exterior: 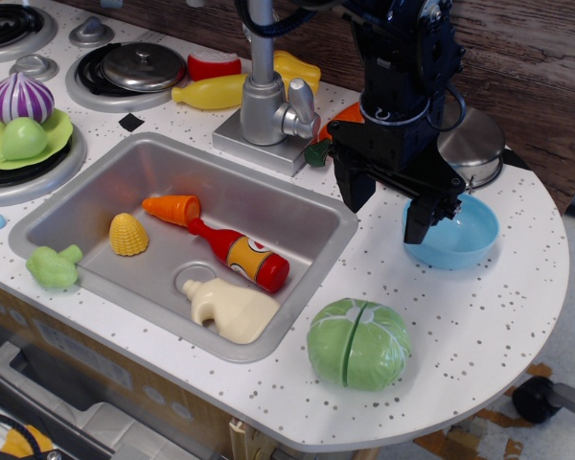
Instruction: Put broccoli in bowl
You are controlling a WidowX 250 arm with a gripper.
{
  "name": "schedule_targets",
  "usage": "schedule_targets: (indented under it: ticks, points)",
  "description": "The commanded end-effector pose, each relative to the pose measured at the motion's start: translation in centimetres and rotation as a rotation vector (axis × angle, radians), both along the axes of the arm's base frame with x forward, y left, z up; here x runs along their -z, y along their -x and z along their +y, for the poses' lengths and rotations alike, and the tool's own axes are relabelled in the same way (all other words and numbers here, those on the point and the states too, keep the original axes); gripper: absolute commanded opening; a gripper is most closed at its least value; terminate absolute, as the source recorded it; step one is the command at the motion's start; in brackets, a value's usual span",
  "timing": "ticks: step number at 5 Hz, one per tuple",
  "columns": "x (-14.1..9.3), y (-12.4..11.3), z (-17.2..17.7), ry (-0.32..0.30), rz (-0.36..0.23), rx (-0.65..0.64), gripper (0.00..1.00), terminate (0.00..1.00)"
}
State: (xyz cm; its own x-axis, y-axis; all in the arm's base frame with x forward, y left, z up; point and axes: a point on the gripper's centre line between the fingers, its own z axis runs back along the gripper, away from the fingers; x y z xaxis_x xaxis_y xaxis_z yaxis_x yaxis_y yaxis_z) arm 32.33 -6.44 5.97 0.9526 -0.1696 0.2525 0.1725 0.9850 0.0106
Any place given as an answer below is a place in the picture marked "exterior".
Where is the yellow toy mustard bottle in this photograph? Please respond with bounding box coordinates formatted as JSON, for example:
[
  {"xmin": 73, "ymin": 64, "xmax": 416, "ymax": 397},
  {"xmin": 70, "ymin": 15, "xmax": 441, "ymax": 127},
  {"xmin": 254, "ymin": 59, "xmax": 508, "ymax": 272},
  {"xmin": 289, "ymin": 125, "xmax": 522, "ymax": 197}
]
[{"xmin": 171, "ymin": 74, "xmax": 248, "ymax": 110}]

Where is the grey stove knob front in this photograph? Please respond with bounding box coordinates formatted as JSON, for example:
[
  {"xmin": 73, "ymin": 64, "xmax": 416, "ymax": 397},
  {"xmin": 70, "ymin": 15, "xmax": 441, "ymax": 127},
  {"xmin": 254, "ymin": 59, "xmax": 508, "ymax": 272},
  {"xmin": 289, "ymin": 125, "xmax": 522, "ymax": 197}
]
[{"xmin": 10, "ymin": 54, "xmax": 59, "ymax": 82}]

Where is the green toy broccoli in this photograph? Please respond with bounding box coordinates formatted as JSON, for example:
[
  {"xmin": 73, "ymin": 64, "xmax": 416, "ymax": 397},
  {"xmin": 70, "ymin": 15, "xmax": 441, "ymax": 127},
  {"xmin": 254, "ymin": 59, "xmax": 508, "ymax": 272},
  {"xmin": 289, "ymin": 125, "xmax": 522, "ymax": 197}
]
[{"xmin": 26, "ymin": 244, "xmax": 83, "ymax": 288}]

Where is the green toy cabbage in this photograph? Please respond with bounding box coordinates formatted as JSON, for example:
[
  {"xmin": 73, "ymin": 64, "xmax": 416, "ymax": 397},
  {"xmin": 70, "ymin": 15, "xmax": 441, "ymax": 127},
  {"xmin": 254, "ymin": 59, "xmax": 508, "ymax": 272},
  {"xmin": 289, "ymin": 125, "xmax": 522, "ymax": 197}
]
[{"xmin": 307, "ymin": 298, "xmax": 411, "ymax": 391}]

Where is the orange toy carrot with leaves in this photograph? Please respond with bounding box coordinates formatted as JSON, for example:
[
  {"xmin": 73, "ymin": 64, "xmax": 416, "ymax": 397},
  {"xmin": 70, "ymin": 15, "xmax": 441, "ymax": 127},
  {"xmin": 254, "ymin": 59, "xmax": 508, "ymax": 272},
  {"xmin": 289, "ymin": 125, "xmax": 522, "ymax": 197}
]
[{"xmin": 304, "ymin": 103, "xmax": 364, "ymax": 168}]

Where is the yellow toy in lower corner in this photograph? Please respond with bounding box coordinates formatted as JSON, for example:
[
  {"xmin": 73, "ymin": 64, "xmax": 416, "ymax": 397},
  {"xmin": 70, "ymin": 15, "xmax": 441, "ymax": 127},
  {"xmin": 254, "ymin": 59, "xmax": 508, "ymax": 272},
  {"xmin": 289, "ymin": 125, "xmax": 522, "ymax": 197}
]
[{"xmin": 0, "ymin": 425, "xmax": 54, "ymax": 458}]

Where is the orange toy carrot piece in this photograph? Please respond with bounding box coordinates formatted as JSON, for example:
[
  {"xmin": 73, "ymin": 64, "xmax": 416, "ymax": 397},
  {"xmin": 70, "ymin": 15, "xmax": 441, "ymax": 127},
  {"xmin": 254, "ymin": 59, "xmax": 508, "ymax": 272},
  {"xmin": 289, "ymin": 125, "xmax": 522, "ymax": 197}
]
[{"xmin": 142, "ymin": 195, "xmax": 201, "ymax": 227}]

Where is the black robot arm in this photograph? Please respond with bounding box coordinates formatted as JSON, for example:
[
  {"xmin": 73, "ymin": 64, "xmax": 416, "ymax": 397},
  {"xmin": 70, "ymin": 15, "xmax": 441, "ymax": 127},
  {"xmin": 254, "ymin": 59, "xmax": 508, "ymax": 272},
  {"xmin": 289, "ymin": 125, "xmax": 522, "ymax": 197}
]
[{"xmin": 328, "ymin": 1, "xmax": 466, "ymax": 244}]

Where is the grey stove knob rear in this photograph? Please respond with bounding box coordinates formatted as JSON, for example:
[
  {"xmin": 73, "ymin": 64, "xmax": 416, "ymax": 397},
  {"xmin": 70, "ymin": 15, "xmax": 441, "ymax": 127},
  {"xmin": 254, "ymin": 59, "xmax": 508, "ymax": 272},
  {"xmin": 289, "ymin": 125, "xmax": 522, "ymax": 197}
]
[{"xmin": 69, "ymin": 16, "xmax": 115, "ymax": 48}]

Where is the purple toy onion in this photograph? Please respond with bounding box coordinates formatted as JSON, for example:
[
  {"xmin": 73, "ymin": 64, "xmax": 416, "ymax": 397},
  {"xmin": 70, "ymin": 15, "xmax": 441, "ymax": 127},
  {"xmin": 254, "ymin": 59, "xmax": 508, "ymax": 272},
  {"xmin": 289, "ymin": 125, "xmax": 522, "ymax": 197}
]
[{"xmin": 0, "ymin": 72, "xmax": 55, "ymax": 124}]

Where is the light blue plastic bowl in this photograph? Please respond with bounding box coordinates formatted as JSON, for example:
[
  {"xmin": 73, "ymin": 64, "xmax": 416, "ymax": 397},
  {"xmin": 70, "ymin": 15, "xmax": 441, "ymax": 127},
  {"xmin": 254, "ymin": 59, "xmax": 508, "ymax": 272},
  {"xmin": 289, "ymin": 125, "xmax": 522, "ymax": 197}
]
[{"xmin": 402, "ymin": 194, "xmax": 499, "ymax": 270}]

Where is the black stove burner rear left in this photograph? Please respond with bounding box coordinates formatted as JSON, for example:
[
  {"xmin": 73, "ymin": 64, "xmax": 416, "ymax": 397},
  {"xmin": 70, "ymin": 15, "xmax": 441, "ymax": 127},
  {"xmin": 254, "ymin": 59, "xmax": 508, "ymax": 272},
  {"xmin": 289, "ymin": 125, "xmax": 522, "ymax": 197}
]
[{"xmin": 0, "ymin": 4, "xmax": 58, "ymax": 63}]

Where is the grey stove knob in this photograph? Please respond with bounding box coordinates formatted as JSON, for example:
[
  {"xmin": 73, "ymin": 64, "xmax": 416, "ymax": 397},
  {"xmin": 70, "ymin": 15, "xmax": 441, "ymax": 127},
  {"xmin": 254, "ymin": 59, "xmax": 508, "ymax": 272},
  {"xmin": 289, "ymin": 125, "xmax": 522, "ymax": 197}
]
[
  {"xmin": 10, "ymin": 54, "xmax": 59, "ymax": 82},
  {"xmin": 69, "ymin": 16, "xmax": 115, "ymax": 48}
]

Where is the yellow toy corn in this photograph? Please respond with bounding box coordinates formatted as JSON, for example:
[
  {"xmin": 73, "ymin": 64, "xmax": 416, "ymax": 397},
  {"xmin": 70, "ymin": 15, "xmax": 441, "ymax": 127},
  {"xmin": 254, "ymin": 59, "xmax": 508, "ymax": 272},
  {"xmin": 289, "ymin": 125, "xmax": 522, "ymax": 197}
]
[{"xmin": 109, "ymin": 213, "xmax": 150, "ymax": 257}]

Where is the silver toy sink basin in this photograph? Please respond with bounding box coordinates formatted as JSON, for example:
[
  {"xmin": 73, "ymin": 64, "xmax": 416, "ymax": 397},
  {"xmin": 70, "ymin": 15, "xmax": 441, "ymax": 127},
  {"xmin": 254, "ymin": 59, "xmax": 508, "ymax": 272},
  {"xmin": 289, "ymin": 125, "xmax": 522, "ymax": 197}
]
[{"xmin": 9, "ymin": 133, "xmax": 357, "ymax": 362}]

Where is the green toy lettuce leaf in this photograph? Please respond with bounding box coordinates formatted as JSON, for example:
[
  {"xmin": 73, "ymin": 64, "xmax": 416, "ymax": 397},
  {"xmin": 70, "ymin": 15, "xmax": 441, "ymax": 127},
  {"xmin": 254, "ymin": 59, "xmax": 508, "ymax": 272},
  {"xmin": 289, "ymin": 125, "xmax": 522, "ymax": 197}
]
[{"xmin": 0, "ymin": 109, "xmax": 73, "ymax": 171}]

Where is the red toy ketchup bottle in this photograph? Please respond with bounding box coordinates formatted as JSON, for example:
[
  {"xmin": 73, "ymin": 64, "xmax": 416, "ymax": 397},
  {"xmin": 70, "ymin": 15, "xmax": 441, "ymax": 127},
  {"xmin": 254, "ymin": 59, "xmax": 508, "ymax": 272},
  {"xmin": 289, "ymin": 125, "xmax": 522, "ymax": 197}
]
[{"xmin": 188, "ymin": 218, "xmax": 290, "ymax": 292}]

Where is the black stove burner front left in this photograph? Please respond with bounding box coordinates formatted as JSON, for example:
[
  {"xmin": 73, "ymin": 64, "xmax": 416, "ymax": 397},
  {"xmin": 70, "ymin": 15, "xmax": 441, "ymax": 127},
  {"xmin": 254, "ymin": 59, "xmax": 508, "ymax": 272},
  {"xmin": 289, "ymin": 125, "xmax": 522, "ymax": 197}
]
[{"xmin": 0, "ymin": 126, "xmax": 87, "ymax": 207}]

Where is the black stove burner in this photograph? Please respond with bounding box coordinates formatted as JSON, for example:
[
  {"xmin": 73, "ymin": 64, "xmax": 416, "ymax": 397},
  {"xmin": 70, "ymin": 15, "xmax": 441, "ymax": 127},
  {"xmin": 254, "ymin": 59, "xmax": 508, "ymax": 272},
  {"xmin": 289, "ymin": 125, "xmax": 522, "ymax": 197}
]
[
  {"xmin": 0, "ymin": 4, "xmax": 58, "ymax": 63},
  {"xmin": 0, "ymin": 126, "xmax": 87, "ymax": 207},
  {"xmin": 66, "ymin": 43, "xmax": 187, "ymax": 113}
]

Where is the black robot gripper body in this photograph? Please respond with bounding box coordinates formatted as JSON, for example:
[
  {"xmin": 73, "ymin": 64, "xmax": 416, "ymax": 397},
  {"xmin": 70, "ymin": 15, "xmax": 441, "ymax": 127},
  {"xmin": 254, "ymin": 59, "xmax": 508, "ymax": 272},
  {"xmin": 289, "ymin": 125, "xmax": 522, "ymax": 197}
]
[{"xmin": 330, "ymin": 109, "xmax": 465, "ymax": 197}]

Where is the yellow toy squash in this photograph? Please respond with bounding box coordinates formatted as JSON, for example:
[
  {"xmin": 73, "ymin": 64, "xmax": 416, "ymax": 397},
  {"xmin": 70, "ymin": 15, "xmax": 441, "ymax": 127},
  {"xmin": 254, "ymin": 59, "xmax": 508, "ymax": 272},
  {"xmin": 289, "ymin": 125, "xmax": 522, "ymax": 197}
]
[{"xmin": 273, "ymin": 50, "xmax": 321, "ymax": 95}]

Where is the small steel pot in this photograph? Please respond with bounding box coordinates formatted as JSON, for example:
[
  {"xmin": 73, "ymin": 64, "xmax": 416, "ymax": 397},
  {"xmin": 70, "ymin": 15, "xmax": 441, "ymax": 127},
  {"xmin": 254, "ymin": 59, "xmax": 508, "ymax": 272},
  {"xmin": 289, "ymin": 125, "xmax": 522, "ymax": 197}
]
[{"xmin": 437, "ymin": 107, "xmax": 505, "ymax": 192}]

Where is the light green toy pear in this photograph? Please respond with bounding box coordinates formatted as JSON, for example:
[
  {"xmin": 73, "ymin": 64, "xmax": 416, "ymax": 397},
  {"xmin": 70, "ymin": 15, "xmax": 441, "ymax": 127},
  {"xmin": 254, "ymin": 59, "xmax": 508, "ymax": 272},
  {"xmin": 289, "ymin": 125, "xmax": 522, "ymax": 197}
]
[{"xmin": 1, "ymin": 117, "xmax": 48, "ymax": 161}]

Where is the black stove burner middle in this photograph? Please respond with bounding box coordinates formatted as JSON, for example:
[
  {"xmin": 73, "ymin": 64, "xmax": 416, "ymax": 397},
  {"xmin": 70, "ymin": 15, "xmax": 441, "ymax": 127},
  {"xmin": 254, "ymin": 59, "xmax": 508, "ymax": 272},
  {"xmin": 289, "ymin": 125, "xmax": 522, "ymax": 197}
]
[{"xmin": 66, "ymin": 43, "xmax": 187, "ymax": 113}]

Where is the grey oven door handle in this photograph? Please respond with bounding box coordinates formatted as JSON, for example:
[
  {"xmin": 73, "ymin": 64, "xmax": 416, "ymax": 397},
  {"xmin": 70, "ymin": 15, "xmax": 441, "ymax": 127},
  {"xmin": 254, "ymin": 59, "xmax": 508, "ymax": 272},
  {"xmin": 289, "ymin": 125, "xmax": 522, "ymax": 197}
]
[{"xmin": 0, "ymin": 342, "xmax": 114, "ymax": 459}]

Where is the silver toy faucet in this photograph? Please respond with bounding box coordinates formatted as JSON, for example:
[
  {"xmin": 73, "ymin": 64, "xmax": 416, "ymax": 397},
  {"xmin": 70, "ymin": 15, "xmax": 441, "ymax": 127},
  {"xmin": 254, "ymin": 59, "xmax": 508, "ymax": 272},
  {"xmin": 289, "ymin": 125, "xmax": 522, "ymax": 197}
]
[{"xmin": 212, "ymin": 0, "xmax": 323, "ymax": 177}]

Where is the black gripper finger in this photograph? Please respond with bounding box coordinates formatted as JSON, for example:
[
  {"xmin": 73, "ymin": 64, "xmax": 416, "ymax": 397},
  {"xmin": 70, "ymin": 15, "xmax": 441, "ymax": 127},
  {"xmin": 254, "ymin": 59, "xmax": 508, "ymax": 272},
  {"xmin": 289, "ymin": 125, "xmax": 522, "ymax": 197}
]
[
  {"xmin": 403, "ymin": 194, "xmax": 462, "ymax": 244},
  {"xmin": 333, "ymin": 154, "xmax": 376, "ymax": 213}
]

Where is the black caster wheel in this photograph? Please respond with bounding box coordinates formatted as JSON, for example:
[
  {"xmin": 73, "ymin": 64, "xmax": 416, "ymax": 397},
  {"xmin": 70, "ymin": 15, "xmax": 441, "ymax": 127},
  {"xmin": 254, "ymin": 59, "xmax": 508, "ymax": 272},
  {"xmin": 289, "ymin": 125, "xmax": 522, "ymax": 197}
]
[{"xmin": 512, "ymin": 376, "xmax": 561, "ymax": 425}]

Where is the steel pot lid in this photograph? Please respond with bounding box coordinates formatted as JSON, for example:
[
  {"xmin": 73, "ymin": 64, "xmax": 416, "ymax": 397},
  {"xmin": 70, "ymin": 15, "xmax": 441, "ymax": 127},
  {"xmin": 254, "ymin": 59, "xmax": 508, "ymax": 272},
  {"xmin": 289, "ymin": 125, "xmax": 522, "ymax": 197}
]
[{"xmin": 101, "ymin": 42, "xmax": 186, "ymax": 93}]

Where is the cream toy bottle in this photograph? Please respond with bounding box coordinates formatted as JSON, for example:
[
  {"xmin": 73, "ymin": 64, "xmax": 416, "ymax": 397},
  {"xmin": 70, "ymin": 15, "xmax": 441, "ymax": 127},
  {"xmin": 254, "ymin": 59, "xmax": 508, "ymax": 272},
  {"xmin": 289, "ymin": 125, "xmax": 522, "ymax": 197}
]
[{"xmin": 181, "ymin": 278, "xmax": 281, "ymax": 344}]

